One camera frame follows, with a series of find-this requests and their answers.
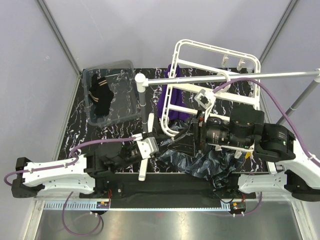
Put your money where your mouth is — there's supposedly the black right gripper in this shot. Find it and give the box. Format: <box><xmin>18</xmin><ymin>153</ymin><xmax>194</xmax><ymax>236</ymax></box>
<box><xmin>167</xmin><ymin>108</ymin><xmax>252</xmax><ymax>158</ymax></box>

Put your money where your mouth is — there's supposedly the purple sock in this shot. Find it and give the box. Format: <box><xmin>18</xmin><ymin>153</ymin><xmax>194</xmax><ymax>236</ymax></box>
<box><xmin>157</xmin><ymin>64</ymin><xmax>190</xmax><ymax>122</ymax></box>

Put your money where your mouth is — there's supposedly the white clip sock hanger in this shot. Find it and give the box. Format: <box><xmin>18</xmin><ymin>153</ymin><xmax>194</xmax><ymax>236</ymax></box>
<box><xmin>159</xmin><ymin>38</ymin><xmax>261</xmax><ymax>137</ymax></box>

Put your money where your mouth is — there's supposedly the black striped sock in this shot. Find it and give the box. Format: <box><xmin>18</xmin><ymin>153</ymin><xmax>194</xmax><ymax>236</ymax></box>
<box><xmin>88</xmin><ymin>73</ymin><xmax>114</xmax><ymax>117</ymax></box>

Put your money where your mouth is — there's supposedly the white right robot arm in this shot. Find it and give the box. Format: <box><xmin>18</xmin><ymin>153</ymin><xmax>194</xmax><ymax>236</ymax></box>
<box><xmin>168</xmin><ymin>105</ymin><xmax>320</xmax><ymax>202</ymax></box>

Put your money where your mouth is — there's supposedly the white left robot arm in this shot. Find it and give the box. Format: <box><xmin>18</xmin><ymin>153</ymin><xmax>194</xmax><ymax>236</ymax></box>
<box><xmin>4</xmin><ymin>132</ymin><xmax>167</xmax><ymax>199</ymax></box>

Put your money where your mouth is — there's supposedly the dark patterned cloth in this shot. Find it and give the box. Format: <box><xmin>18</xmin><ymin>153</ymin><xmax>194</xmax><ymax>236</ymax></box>
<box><xmin>159</xmin><ymin>145</ymin><xmax>246</xmax><ymax>189</ymax></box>

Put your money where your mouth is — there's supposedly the grey white drying rack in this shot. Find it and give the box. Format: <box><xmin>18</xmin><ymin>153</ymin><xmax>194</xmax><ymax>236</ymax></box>
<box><xmin>140</xmin><ymin>82</ymin><xmax>320</xmax><ymax>187</ymax></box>

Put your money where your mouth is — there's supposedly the clear plastic bin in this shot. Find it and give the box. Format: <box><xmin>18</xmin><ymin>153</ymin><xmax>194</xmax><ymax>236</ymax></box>
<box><xmin>81</xmin><ymin>60</ymin><xmax>140</xmax><ymax>128</ymax></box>

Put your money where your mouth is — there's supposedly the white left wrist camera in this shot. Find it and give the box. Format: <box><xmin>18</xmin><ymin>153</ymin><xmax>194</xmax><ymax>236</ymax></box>
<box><xmin>134</xmin><ymin>132</ymin><xmax>159</xmax><ymax>160</ymax></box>

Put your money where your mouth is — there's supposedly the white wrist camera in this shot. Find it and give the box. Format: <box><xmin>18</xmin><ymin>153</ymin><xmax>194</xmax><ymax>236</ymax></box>
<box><xmin>194</xmin><ymin>89</ymin><xmax>216</xmax><ymax>121</ymax></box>
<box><xmin>134</xmin><ymin>132</ymin><xmax>159</xmax><ymax>160</ymax></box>

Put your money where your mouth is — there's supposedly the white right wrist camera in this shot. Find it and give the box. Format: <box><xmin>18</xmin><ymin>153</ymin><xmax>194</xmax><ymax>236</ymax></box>
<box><xmin>194</xmin><ymin>89</ymin><xmax>216</xmax><ymax>121</ymax></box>

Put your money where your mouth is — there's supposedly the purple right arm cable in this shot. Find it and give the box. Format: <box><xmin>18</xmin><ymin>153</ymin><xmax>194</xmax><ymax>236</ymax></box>
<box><xmin>212</xmin><ymin>77</ymin><xmax>320</xmax><ymax>168</ymax></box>

